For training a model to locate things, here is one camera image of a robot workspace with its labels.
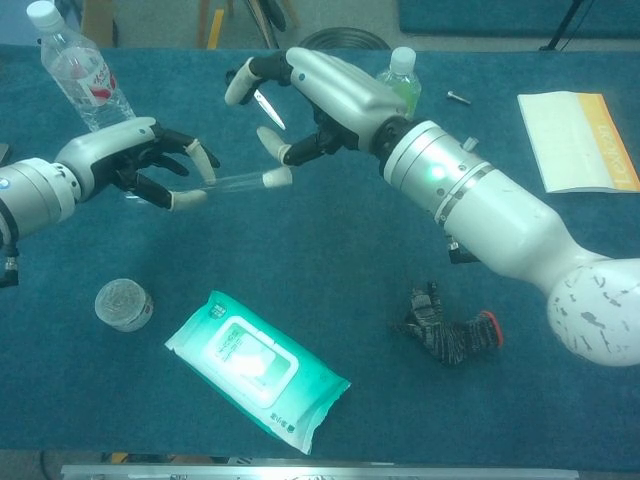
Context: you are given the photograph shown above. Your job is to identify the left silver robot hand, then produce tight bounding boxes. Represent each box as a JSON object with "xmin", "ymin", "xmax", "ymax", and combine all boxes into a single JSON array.
[{"xmin": 53, "ymin": 117, "xmax": 222, "ymax": 214}]

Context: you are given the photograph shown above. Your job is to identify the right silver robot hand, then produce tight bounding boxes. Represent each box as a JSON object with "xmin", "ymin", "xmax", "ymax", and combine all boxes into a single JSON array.
[{"xmin": 224, "ymin": 47, "xmax": 409, "ymax": 167}]

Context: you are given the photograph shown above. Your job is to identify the small white cap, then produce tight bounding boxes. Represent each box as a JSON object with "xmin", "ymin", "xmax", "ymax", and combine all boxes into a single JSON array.
[{"xmin": 260, "ymin": 166, "xmax": 294, "ymax": 190}]

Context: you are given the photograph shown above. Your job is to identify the transparent glass test tube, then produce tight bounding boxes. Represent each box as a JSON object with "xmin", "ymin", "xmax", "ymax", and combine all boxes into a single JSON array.
[{"xmin": 197, "ymin": 169, "xmax": 266, "ymax": 193}]

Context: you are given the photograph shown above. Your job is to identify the clear bottle with green label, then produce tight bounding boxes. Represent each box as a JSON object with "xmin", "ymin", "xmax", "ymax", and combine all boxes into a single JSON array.
[{"xmin": 374, "ymin": 46, "xmax": 423, "ymax": 119}]

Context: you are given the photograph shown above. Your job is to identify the clear bottle with red label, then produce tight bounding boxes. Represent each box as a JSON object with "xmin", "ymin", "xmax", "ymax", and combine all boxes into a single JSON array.
[{"xmin": 25, "ymin": 0, "xmax": 138, "ymax": 134}]

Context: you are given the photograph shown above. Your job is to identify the cardboard box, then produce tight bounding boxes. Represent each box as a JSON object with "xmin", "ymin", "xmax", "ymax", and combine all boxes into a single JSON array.
[{"xmin": 81, "ymin": 0, "xmax": 117, "ymax": 49}]

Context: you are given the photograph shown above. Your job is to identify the round clear jar of clips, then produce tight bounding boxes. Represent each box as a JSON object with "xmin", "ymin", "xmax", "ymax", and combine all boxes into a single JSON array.
[{"xmin": 94, "ymin": 278, "xmax": 156, "ymax": 334}]

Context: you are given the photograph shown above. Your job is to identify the teal felt table cover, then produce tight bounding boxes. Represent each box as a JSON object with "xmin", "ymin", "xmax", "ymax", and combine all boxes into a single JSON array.
[{"xmin": 0, "ymin": 44, "xmax": 640, "ymax": 474}]

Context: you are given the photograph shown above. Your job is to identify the teal covered table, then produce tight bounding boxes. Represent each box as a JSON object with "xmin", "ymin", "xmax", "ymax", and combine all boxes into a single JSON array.
[{"xmin": 397, "ymin": 0, "xmax": 640, "ymax": 38}]

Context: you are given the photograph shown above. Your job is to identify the black tripod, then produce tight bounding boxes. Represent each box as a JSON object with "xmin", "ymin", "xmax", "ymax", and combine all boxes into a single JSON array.
[{"xmin": 538, "ymin": 0, "xmax": 587, "ymax": 53}]

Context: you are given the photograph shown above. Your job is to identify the white paper sheet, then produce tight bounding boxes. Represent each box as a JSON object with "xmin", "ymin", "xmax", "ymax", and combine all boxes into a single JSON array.
[{"xmin": 516, "ymin": 91, "xmax": 640, "ymax": 195}]

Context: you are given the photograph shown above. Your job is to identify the green wet wipes pack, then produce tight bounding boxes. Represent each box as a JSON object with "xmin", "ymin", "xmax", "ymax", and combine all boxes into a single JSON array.
[{"xmin": 164, "ymin": 290, "xmax": 353, "ymax": 456}]

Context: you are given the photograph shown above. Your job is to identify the coiled grey hose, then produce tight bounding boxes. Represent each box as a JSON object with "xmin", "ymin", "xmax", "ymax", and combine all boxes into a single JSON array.
[{"xmin": 295, "ymin": 27, "xmax": 393, "ymax": 52}]

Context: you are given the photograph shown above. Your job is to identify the black-handled scissors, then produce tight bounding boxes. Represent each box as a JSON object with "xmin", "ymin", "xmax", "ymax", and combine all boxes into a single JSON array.
[{"xmin": 224, "ymin": 69, "xmax": 288, "ymax": 132}]

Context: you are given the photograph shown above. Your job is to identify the aluminium frame rail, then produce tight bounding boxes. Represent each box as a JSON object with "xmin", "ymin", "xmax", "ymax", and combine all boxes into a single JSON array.
[{"xmin": 60, "ymin": 463, "xmax": 580, "ymax": 480}]

